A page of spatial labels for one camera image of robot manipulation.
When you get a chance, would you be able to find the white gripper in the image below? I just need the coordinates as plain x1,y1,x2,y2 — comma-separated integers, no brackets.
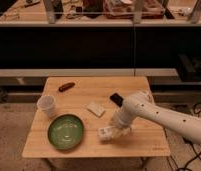
109,106,136,139

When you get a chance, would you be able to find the white labelled plastic bottle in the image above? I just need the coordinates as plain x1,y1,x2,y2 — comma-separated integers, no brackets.
98,126,113,141

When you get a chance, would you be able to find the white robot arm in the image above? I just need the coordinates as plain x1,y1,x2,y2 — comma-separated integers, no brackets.
112,91,201,145

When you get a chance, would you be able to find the green ceramic bowl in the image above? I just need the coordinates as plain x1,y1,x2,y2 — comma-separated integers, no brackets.
47,114,84,150

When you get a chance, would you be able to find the black smartphone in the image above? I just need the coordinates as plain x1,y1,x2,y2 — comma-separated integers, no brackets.
110,93,123,107

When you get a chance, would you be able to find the wooden table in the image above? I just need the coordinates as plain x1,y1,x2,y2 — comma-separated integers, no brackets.
22,76,170,158

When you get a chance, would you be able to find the brown sausage toy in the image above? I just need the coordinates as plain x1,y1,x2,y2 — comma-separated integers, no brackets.
58,82,75,92

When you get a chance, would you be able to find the white paper cup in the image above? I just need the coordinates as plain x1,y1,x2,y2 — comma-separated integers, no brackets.
37,95,56,118

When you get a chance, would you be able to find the long shelf workbench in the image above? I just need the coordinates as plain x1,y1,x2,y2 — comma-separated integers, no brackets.
0,0,201,77

